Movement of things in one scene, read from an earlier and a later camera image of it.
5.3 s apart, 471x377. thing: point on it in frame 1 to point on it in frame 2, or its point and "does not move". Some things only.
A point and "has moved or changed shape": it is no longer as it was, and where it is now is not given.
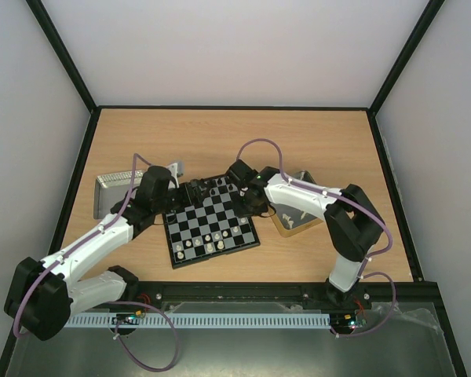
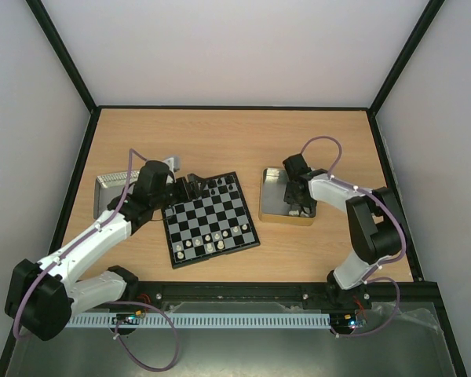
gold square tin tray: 291,219 has moved or changed shape
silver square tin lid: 110,190 does not move
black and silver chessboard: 210,227 does not move
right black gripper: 242,202 to 295,195
